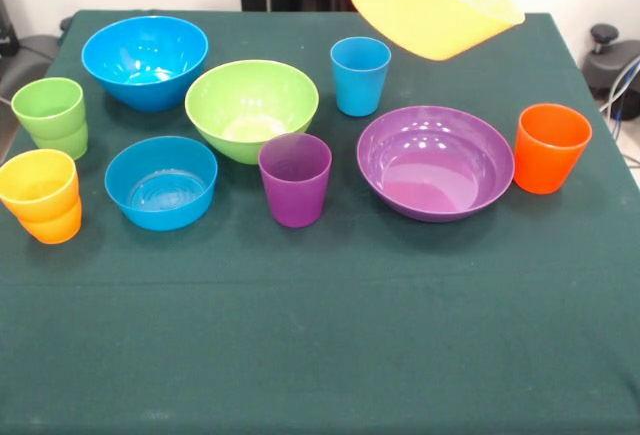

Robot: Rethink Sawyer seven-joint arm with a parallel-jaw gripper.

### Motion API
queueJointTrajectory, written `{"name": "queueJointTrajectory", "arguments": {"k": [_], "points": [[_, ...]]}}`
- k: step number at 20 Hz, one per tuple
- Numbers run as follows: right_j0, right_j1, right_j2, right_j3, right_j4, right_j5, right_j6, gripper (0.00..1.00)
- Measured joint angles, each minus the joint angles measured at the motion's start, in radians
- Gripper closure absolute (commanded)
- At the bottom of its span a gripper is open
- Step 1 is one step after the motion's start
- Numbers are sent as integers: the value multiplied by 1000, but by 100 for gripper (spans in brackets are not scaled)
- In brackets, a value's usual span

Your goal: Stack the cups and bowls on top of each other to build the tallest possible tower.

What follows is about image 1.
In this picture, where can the dark equipment box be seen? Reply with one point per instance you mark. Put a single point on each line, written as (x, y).
(6, 30)

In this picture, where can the small blue bowl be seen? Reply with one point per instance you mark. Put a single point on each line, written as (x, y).
(160, 215)

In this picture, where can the green bowl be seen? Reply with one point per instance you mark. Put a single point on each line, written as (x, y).
(250, 105)

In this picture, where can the purple cup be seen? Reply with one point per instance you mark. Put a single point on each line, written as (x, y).
(295, 195)

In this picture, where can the black table clamp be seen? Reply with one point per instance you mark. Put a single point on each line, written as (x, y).
(65, 24)

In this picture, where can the purple bowl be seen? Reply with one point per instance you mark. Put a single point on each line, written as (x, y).
(435, 175)

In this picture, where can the orange cup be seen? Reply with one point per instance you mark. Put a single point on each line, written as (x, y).
(52, 232)

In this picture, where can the black stand with knob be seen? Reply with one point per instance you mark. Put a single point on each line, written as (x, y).
(605, 35)

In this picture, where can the green cup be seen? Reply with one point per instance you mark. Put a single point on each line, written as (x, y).
(47, 120)
(67, 147)

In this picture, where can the dark green table cloth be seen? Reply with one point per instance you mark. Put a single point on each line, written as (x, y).
(320, 330)

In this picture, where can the yellow bowl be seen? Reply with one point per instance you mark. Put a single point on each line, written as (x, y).
(415, 15)

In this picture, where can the red-orange cup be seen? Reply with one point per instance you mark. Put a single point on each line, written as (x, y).
(550, 165)

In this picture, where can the large blue bowl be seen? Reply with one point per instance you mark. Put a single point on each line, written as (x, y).
(145, 82)

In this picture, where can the blue cup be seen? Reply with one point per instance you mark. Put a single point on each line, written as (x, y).
(360, 90)

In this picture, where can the yellow cup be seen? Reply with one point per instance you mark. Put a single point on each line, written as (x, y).
(37, 202)

